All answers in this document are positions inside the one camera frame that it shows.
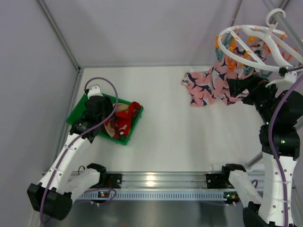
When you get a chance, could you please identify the beige purple striped sock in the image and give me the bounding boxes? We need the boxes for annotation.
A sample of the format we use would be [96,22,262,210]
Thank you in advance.
[104,103,131,140]

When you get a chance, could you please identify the red sock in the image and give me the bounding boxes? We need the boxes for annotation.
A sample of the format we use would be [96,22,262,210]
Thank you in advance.
[113,111,132,138]
[128,102,142,119]

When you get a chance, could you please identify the white round clip hanger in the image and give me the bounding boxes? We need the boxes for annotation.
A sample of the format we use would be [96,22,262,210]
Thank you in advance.
[215,8,303,72]

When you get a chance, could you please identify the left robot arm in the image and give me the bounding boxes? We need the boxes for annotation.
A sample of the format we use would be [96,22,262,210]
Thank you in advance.
[27,95,114,220]

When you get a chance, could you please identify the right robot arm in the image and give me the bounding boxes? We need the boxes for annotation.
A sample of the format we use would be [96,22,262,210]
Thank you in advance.
[222,74,303,227]

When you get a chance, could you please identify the metal hanger stand pole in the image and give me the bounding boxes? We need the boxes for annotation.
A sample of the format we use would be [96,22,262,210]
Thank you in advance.
[263,0,303,54]

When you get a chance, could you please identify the green plastic tray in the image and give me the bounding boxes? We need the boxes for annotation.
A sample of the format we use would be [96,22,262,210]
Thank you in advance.
[66,93,143,145]

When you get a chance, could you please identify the pink shark print shorts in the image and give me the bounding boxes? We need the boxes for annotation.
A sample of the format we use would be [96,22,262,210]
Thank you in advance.
[181,48,260,107]

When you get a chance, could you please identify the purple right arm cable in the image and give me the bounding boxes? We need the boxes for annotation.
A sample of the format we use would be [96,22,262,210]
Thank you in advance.
[245,66,303,227]

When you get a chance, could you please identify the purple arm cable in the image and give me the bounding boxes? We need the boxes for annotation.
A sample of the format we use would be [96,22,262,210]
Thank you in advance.
[245,66,303,227]
[39,77,119,224]

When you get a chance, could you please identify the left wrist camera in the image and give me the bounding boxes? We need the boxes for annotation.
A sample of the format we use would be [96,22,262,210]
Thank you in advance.
[85,85,103,99]

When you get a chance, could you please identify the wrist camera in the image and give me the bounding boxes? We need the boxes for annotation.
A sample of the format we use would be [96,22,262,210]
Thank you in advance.
[266,67,298,88]
[85,85,103,99]

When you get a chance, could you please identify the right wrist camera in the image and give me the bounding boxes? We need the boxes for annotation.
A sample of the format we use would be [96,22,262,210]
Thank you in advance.
[266,67,298,88]

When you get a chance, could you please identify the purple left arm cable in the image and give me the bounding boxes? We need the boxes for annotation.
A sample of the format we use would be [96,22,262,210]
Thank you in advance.
[39,77,119,224]

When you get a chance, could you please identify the aluminium mounting rail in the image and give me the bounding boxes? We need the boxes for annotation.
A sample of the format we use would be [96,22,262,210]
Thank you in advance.
[38,171,268,201]

